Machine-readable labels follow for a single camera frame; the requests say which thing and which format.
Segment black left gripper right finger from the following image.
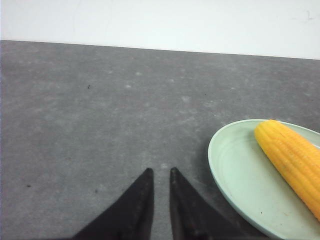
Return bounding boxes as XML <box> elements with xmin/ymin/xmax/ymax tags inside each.
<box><xmin>169</xmin><ymin>167</ymin><xmax>268</xmax><ymax>240</ymax></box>

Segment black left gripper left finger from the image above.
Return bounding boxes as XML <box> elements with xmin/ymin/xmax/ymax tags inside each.
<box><xmin>72</xmin><ymin>168</ymin><xmax>154</xmax><ymax>240</ymax></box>

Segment pale green plate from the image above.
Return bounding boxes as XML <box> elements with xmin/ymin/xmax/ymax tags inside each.
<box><xmin>207</xmin><ymin>119</ymin><xmax>320</xmax><ymax>240</ymax></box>

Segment yellow corn cob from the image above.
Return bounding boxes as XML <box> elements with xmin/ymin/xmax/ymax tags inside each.
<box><xmin>254</xmin><ymin>119</ymin><xmax>320</xmax><ymax>220</ymax></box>

